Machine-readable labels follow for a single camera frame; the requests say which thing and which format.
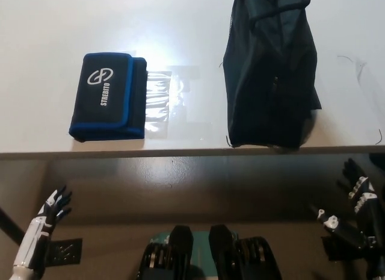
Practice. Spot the dark diagonal table leg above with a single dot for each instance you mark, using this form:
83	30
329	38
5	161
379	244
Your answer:
12	224

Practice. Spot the dark green-black lunch bag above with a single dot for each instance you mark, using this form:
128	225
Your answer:
270	90

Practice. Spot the robot legs and feet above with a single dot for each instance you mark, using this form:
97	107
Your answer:
180	256

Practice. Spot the black blue-trimmed Strebito notebook case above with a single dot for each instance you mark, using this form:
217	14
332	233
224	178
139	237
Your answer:
102	96

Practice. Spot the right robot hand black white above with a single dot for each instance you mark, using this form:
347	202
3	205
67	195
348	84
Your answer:
368	222

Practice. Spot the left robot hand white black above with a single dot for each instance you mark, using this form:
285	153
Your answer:
39	228

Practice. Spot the clear plastic sheet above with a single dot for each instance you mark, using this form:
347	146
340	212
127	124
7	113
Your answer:
168	105

